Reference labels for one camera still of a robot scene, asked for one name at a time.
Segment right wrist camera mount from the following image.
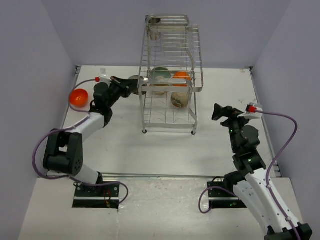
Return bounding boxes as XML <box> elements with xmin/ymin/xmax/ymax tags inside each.
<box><xmin>237</xmin><ymin>102</ymin><xmax>263</xmax><ymax>120</ymax></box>

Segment orange bowl on table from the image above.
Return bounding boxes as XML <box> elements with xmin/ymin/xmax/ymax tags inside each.
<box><xmin>68</xmin><ymin>88</ymin><xmax>89</xmax><ymax>108</ymax></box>

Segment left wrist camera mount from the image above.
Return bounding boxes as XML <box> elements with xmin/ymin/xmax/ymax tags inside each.
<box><xmin>95</xmin><ymin>68</ymin><xmax>111</xmax><ymax>85</ymax></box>

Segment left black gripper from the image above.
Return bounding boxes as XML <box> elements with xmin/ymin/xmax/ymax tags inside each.
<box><xmin>106</xmin><ymin>76</ymin><xmax>140</xmax><ymax>109</ymax></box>

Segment cream beige bowl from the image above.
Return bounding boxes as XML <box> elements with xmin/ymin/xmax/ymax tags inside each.
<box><xmin>150</xmin><ymin>76</ymin><xmax>169</xmax><ymax>96</ymax></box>

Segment metal utensil cup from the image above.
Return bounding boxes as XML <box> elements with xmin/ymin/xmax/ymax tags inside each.
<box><xmin>147</xmin><ymin>17</ymin><xmax>161</xmax><ymax>41</ymax></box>

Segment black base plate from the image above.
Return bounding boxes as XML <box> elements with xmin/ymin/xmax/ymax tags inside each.
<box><xmin>207</xmin><ymin>176</ymin><xmax>246</xmax><ymax>209</ymax></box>
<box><xmin>72</xmin><ymin>183</ymin><xmax>120</xmax><ymax>210</ymax></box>

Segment orange bowl in rack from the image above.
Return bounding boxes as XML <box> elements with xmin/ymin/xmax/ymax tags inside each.
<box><xmin>173</xmin><ymin>71</ymin><xmax>192</xmax><ymax>87</ymax></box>

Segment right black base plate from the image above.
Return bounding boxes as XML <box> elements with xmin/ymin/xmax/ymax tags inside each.
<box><xmin>207</xmin><ymin>176</ymin><xmax>246</xmax><ymax>209</ymax></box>

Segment metal two-tier dish rack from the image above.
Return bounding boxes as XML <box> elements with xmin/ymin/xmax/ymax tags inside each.
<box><xmin>138</xmin><ymin>14</ymin><xmax>204</xmax><ymax>135</ymax></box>

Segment green bowl in rack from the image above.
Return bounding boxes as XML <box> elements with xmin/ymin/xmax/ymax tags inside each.
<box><xmin>150</xmin><ymin>66</ymin><xmax>171</xmax><ymax>79</ymax></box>

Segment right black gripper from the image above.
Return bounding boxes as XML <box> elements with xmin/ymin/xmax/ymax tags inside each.
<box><xmin>212</xmin><ymin>103</ymin><xmax>254</xmax><ymax>152</ymax></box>

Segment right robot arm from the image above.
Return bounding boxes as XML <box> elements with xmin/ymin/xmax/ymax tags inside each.
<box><xmin>212</xmin><ymin>103</ymin><xmax>313</xmax><ymax>240</ymax></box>

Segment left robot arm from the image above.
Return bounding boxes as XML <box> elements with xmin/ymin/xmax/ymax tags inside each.
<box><xmin>43</xmin><ymin>76</ymin><xmax>138</xmax><ymax>197</ymax></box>

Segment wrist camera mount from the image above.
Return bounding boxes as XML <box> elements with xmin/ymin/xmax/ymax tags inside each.
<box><xmin>237</xmin><ymin>102</ymin><xmax>263</xmax><ymax>120</ymax></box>
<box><xmin>95</xmin><ymin>68</ymin><xmax>111</xmax><ymax>85</ymax></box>

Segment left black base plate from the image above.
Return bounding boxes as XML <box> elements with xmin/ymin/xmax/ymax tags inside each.
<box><xmin>72</xmin><ymin>183</ymin><xmax>120</xmax><ymax>210</ymax></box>

